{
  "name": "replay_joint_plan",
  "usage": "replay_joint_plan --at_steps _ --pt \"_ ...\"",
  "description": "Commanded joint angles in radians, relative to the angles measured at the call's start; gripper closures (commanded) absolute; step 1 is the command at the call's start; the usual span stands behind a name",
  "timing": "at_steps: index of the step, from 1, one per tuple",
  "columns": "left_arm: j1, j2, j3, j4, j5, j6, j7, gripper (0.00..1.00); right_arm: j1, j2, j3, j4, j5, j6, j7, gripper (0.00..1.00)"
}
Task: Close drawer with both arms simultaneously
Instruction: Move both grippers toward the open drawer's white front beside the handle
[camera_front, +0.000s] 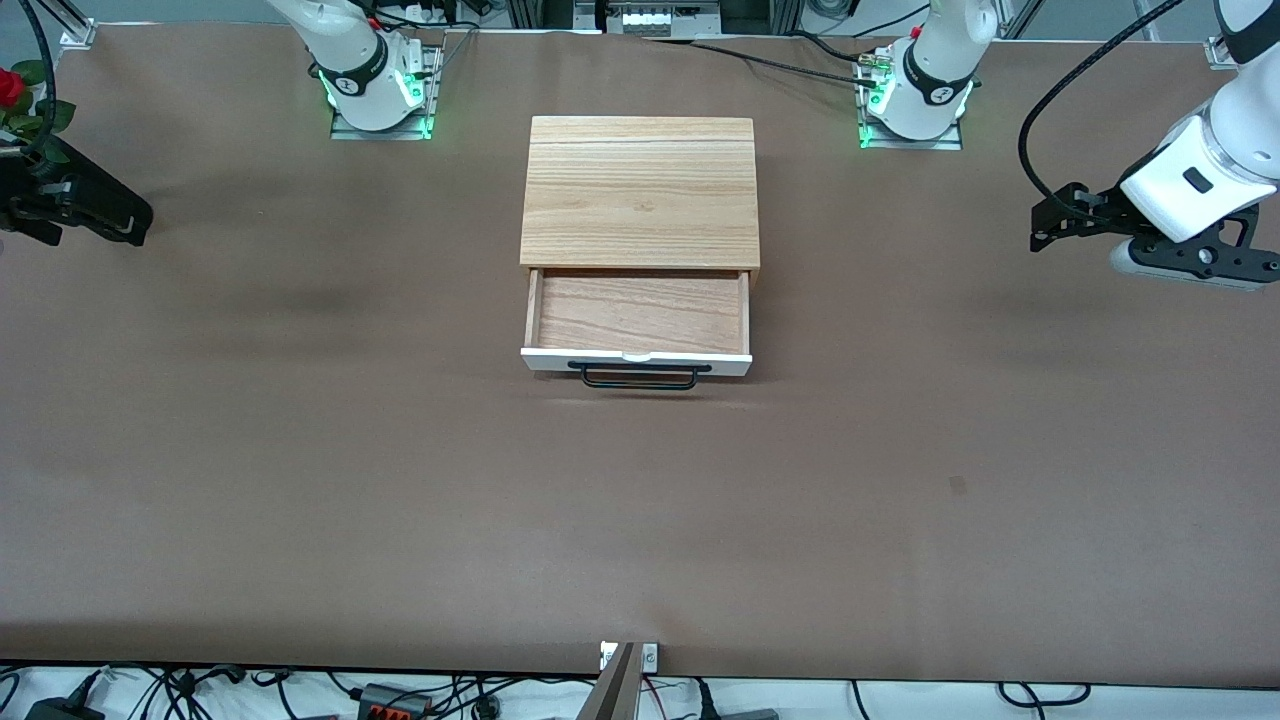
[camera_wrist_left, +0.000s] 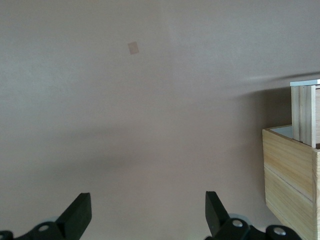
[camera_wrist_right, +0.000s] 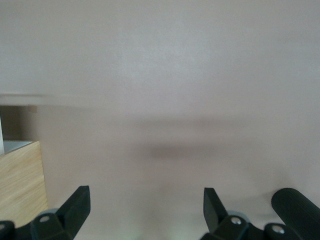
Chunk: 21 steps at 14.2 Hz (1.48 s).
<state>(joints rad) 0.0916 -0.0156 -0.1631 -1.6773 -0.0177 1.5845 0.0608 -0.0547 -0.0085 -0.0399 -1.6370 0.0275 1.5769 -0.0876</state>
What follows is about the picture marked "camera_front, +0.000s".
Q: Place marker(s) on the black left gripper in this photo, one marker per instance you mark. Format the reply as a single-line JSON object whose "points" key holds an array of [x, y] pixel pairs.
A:
{"points": [[1108, 211]]}

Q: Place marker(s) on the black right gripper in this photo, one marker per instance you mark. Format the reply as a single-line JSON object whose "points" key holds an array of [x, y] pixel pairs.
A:
{"points": [[30, 183]]}

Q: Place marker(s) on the wooden drawer with white front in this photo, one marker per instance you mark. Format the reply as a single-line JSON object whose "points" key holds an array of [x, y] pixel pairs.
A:
{"points": [[640, 315]]}

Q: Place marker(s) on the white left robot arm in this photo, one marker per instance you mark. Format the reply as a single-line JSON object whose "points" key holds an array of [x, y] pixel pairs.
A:
{"points": [[930, 80]]}

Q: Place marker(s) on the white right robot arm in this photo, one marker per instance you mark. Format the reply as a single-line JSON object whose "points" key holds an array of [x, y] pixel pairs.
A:
{"points": [[355, 60]]}

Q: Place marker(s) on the light wooden drawer cabinet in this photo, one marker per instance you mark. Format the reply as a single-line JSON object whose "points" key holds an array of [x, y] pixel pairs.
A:
{"points": [[640, 190]]}

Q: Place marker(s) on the black cylindrical vase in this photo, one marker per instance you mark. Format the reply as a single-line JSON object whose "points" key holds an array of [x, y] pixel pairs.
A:
{"points": [[144, 212]]}

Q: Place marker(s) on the red rose with green leaves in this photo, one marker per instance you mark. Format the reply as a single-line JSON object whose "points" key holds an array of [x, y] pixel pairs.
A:
{"points": [[10, 88]]}

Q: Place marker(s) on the white terminal strip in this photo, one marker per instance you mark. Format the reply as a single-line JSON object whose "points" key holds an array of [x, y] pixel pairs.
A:
{"points": [[650, 20]]}

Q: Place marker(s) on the black power adapter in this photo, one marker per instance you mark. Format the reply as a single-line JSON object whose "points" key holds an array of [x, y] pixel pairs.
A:
{"points": [[60, 712]]}

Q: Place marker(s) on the black orange connector block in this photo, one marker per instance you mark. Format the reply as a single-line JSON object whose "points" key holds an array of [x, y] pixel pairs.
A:
{"points": [[395, 700]]}

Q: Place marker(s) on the black plug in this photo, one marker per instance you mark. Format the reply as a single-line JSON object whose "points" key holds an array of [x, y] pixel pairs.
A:
{"points": [[745, 715]]}

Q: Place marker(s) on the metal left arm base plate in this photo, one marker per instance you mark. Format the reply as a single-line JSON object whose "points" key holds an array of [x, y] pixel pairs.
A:
{"points": [[910, 144]]}

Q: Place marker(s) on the aluminium corner bracket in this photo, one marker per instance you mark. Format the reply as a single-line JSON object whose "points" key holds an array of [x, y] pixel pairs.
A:
{"points": [[78, 35], [1218, 52]]}

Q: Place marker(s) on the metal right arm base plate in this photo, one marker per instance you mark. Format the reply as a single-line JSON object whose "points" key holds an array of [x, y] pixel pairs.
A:
{"points": [[385, 134]]}

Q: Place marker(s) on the small metal post bracket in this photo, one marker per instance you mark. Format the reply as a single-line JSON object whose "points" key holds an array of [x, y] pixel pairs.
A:
{"points": [[650, 657]]}

